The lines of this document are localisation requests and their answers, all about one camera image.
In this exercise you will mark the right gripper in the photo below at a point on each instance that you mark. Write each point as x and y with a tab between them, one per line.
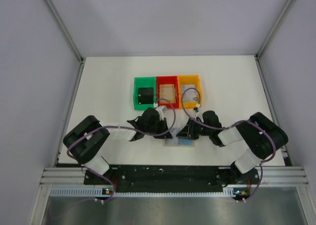
191	130

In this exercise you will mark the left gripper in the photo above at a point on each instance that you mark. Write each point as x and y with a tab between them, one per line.
161	130

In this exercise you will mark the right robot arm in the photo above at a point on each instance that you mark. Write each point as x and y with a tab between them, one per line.
262	136

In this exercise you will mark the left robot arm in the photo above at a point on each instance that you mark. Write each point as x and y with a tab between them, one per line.
86	139

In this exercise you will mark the black cards stack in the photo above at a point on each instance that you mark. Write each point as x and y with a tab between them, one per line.
145	96

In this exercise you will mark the silver cards stack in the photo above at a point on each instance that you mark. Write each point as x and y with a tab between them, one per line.
190	95

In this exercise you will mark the yellow plastic bin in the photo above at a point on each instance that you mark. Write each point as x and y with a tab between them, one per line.
191	80

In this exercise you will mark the red plastic bin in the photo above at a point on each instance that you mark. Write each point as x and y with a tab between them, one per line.
160	80

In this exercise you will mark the green plastic bin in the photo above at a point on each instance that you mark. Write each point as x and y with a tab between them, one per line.
143	82

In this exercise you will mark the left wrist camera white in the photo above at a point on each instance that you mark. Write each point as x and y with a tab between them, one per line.
160	109

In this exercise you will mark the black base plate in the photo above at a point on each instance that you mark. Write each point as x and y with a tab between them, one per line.
165	179

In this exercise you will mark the grey slotted cable duct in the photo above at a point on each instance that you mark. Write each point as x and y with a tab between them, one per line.
102	193

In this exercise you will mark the left aluminium frame post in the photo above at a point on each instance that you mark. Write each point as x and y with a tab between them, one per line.
63	29

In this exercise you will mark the aluminium frame post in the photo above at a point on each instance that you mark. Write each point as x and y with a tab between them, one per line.
275	27
63	29

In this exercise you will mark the right aluminium frame post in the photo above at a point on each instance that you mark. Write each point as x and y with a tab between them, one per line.
275	27

